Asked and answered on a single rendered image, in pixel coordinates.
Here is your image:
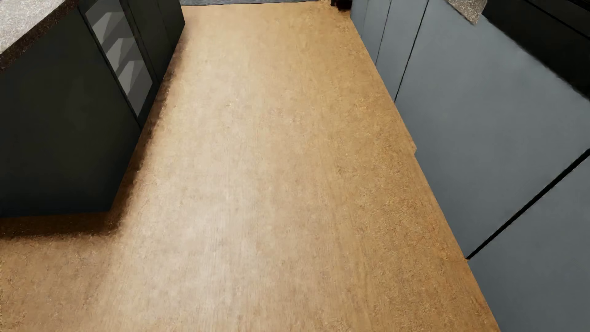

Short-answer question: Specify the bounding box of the glass door on counter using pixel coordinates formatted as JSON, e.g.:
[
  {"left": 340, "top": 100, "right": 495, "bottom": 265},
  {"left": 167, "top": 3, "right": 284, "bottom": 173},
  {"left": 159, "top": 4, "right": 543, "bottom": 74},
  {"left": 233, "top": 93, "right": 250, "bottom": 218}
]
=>
[{"left": 84, "top": 0, "right": 154, "bottom": 116}]

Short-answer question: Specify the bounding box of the dark green counter island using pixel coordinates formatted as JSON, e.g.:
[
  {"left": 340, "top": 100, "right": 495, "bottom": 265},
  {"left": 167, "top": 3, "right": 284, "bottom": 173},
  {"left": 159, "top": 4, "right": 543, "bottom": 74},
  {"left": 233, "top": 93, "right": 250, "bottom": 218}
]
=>
[{"left": 0, "top": 0, "right": 186, "bottom": 218}]

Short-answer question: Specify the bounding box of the grey blue cabinet run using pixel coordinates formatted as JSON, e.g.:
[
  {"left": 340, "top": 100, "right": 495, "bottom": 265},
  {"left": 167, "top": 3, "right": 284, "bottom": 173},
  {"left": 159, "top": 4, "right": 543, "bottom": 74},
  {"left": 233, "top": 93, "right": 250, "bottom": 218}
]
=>
[{"left": 349, "top": 0, "right": 590, "bottom": 332}]

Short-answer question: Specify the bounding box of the speckled granite cabinet countertop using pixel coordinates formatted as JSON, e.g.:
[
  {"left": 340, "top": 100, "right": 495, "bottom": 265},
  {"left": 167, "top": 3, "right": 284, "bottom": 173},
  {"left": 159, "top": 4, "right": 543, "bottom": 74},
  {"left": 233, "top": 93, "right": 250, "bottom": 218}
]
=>
[{"left": 446, "top": 0, "right": 488, "bottom": 25}]

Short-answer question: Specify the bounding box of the speckled granite island countertop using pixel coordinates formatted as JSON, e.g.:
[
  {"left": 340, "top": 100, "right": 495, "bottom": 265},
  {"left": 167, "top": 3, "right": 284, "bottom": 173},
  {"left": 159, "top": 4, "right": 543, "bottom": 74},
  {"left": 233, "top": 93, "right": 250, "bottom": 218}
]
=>
[{"left": 0, "top": 0, "right": 77, "bottom": 70}]

